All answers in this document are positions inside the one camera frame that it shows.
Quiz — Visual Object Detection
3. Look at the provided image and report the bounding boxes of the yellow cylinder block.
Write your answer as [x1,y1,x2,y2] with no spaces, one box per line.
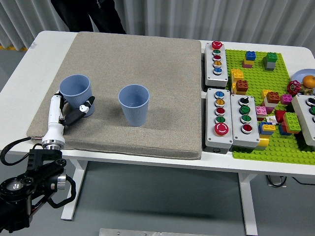
[256,134,270,151]

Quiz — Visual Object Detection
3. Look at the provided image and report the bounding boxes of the black floor cable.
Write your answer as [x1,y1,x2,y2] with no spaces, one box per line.
[292,177,315,185]

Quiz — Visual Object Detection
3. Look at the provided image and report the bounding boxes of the grey-brown fabric mat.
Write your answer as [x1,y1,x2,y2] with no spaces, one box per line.
[26,31,203,160]

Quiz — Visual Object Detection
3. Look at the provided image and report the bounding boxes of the yellow building block stack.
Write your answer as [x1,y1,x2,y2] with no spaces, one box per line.
[230,68,245,84]

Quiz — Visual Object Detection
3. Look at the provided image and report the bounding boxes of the white table leg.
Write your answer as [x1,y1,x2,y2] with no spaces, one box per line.
[237,172,259,236]
[60,158,89,221]

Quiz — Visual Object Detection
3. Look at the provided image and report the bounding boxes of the green studded building baseplate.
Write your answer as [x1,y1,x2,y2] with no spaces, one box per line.
[225,48,315,165]

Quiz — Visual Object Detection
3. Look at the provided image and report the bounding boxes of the light blue plate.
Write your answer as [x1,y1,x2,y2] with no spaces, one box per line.
[293,69,315,86]

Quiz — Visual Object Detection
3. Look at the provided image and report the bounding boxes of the magenta building block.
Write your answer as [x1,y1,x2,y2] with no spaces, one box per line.
[280,93,293,105]

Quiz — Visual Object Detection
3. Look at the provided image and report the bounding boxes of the green orange red block stack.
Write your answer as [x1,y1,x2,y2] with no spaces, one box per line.
[278,112,302,136]

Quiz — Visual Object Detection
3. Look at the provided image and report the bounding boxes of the grey control box green buttons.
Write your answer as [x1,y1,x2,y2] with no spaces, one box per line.
[291,94,315,150]

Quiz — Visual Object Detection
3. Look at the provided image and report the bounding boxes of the red building block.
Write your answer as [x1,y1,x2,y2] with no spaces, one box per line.
[274,110,286,123]

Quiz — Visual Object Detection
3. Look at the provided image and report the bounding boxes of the grey control box large red button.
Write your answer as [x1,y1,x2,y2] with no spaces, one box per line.
[203,88,234,154]

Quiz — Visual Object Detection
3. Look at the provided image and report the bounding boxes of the pink building block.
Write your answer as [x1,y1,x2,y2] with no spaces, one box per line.
[254,105,268,121]

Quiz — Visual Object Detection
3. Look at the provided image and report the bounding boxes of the green grey block stack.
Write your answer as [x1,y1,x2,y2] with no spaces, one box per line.
[262,52,278,72]

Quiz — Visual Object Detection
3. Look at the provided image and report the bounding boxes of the person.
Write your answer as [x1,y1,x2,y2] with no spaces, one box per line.
[50,0,127,34]

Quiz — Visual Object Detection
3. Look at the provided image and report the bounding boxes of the blue ribbed plastic cup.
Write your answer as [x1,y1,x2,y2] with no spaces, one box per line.
[59,74,95,118]
[118,85,150,127]

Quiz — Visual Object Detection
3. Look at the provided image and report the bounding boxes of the blue yellow pink block stack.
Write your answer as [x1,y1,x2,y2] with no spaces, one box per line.
[242,51,256,69]

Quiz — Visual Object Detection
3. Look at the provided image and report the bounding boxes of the orange fruit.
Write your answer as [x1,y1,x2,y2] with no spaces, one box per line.
[302,75,315,88]

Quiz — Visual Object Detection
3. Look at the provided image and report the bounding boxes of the grey control box black selector switch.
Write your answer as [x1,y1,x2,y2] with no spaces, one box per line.
[230,93,261,153]

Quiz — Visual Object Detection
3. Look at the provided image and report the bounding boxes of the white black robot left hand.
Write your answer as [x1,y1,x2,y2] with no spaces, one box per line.
[42,89,96,145]

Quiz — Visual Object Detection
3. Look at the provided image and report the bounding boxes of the brown block on yellow block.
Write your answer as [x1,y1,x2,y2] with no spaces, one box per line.
[232,80,249,95]

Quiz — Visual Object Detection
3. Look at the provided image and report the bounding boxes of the red valve handwheel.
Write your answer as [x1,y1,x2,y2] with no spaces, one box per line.
[286,80,301,95]

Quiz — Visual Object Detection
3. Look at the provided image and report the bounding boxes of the grey five-button control box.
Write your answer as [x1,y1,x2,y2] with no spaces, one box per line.
[202,40,228,89]

